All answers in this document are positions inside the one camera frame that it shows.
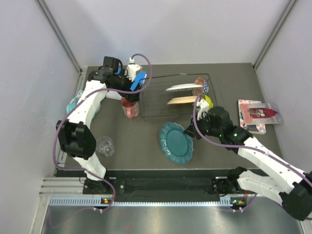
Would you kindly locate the lime green bowl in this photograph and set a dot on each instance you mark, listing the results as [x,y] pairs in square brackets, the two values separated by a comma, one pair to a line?
[208,100]

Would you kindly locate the grey wire dish rack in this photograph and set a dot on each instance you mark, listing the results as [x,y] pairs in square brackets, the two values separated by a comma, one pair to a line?
[173,95]

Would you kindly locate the white watermelon plate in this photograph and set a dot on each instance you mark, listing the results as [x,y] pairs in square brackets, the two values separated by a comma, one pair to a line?
[188,86]

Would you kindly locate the red translucent mug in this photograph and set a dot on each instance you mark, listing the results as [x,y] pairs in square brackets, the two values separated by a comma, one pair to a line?
[131,109]

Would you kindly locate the peach bird plate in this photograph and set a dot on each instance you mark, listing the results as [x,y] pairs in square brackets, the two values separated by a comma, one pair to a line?
[182,100]

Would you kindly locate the blue folder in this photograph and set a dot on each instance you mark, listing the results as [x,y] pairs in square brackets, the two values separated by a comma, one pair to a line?
[125,86]

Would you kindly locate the orange blue patterned bowl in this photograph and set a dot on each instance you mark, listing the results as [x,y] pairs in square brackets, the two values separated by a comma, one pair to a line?
[202,90]

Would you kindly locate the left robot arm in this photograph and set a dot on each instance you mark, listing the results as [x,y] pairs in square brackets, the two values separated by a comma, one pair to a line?
[74,135]

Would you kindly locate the teal embossed plate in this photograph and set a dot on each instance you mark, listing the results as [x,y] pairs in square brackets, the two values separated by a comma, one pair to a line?
[176,146]

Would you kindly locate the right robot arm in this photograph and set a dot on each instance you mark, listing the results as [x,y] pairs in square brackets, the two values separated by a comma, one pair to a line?
[288,186]

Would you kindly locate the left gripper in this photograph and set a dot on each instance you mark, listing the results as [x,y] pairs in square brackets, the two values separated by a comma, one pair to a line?
[125,74]

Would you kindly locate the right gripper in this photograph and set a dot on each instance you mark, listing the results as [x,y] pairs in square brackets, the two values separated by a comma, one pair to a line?
[192,131]

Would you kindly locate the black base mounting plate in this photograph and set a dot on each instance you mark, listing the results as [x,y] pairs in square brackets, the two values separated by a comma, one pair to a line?
[207,185]

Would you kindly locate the teal cat-ear headphones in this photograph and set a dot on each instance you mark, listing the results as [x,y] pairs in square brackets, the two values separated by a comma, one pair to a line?
[75,101]

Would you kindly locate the aluminium front rail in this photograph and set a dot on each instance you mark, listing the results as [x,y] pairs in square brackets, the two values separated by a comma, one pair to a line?
[71,191]

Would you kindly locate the red illustrated book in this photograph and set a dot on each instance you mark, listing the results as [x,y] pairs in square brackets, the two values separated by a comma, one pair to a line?
[256,112]

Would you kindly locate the clear plastic cup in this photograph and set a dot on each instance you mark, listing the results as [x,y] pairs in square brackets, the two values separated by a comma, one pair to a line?
[104,145]

